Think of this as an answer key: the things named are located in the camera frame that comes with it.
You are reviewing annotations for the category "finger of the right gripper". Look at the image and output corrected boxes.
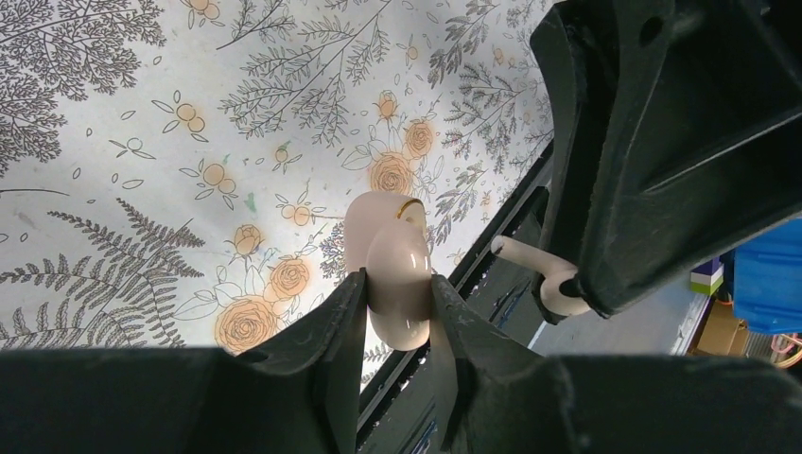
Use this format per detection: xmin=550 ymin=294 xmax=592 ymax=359
xmin=577 ymin=1 xmax=801 ymax=317
xmin=529 ymin=0 xmax=621 ymax=327

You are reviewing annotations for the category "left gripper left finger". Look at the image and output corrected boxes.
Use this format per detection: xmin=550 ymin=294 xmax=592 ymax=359
xmin=1 ymin=271 xmax=367 ymax=453

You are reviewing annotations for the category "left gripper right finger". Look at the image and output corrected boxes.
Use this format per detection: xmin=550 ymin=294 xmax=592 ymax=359
xmin=429 ymin=275 xmax=801 ymax=453

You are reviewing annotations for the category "blue plastic box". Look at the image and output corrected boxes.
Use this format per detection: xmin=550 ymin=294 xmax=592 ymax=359
xmin=734 ymin=218 xmax=801 ymax=335

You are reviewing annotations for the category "floral patterned table mat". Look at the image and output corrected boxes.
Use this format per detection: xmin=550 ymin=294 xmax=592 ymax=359
xmin=1 ymin=0 xmax=552 ymax=354

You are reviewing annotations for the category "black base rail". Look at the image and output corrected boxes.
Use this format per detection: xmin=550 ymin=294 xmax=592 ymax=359
xmin=356 ymin=140 xmax=559 ymax=454

